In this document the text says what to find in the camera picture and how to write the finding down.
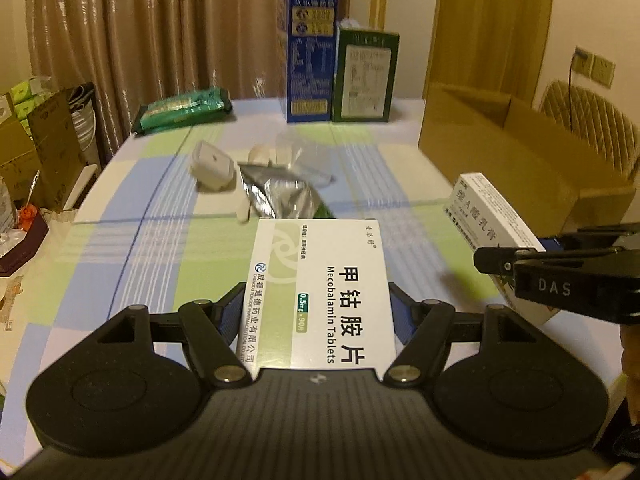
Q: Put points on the clear plastic box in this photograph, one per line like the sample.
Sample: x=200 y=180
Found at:
x=310 y=160

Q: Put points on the green tissue packs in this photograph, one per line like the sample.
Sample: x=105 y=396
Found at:
x=30 y=97

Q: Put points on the green white medicine box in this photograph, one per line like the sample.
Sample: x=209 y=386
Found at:
x=320 y=290

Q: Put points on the white box with plant print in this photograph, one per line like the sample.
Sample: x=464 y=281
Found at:
x=487 y=215

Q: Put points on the tall blue carton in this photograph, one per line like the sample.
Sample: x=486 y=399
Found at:
x=311 y=60

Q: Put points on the small brown cardboard box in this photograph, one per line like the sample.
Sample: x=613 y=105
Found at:
x=57 y=150

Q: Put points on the quilted chair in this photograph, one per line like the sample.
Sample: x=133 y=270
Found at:
x=590 y=115

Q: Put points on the yellow curtain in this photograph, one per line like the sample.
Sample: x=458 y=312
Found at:
x=490 y=25

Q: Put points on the dark brown tray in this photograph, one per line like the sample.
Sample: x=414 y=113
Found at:
x=22 y=245

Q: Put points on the yellow wall hanging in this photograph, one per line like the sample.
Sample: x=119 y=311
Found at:
x=379 y=0

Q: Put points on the white square case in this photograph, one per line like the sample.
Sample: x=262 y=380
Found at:
x=212 y=165

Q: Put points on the brown curtain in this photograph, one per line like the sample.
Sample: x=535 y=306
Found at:
x=175 y=35

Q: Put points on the green wet wipes pack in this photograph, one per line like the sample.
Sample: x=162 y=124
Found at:
x=182 y=110

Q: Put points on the wall socket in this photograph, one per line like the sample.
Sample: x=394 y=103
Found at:
x=597 y=66

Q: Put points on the silver green foil packet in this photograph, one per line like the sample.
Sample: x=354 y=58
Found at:
x=280 y=192

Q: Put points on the plaid cloth covered desktop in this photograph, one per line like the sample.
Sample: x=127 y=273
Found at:
x=150 y=260

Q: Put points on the dark shopping bag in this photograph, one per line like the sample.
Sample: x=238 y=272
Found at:
x=84 y=120

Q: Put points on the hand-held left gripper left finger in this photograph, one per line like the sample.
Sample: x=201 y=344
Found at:
x=232 y=315

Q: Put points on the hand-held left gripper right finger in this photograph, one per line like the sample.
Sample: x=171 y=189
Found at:
x=402 y=315

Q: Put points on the dark green carton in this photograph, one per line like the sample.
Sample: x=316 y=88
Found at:
x=364 y=80

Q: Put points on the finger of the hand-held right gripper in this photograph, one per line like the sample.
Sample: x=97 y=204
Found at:
x=500 y=260
x=600 y=237

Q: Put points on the large brown cardboard box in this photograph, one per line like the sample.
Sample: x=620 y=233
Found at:
x=525 y=160

